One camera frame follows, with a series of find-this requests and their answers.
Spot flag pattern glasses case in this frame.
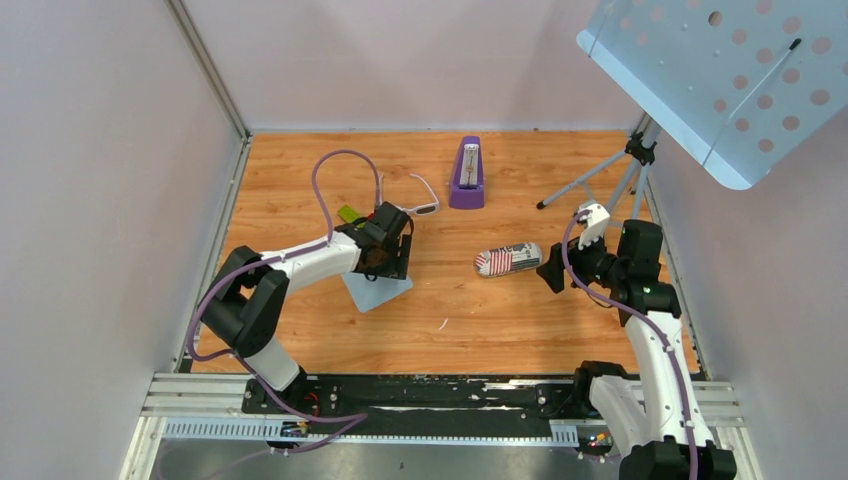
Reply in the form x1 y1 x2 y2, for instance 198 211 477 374
474 242 544 278

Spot white frame sunglasses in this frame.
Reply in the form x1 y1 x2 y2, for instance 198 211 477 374
379 173 442 217

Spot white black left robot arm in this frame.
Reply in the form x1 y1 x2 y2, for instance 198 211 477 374
194 202 414 413

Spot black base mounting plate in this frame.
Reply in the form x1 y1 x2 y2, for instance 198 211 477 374
241 374 601 439

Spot light blue music stand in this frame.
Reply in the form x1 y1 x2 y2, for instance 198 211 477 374
552 1 847 233

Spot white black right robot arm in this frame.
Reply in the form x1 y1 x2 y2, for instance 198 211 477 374
537 207 737 479

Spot light blue cleaning cloth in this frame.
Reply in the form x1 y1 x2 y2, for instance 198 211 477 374
341 273 413 313

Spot green rectangular block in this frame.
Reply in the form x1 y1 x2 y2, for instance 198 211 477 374
337 205 362 223

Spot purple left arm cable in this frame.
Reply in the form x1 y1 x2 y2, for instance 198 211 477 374
184 148 384 458

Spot purple metronome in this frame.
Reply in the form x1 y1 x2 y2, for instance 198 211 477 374
449 135 485 210

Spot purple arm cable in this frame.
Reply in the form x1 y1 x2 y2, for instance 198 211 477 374
561 209 701 480
184 148 384 458

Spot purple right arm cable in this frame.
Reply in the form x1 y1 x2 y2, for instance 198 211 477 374
561 209 701 480

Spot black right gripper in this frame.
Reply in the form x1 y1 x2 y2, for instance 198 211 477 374
536 223 626 293

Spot aluminium frame rail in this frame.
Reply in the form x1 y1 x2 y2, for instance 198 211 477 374
119 372 763 480

